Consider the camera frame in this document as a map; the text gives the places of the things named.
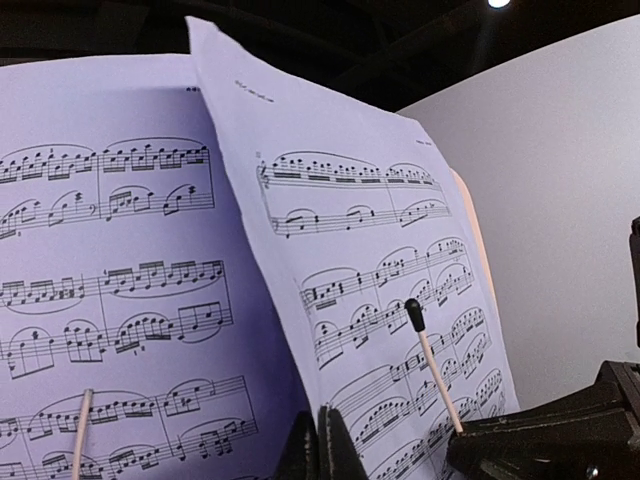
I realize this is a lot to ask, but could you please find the sheet music page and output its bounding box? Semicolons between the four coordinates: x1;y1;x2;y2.
1;55;307;479
187;17;518;479

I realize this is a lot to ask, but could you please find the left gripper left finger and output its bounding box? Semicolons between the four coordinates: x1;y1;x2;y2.
273;411;320;480

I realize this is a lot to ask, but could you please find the pink perforated music stand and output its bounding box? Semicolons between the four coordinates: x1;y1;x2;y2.
69;167;521;480

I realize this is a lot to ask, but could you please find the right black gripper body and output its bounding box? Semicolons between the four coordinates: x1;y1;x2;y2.
589;214;640;480

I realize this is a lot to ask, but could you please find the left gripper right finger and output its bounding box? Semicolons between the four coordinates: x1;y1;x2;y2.
317;406;368;480

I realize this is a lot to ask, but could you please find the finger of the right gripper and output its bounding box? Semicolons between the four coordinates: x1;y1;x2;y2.
446;399;630;479

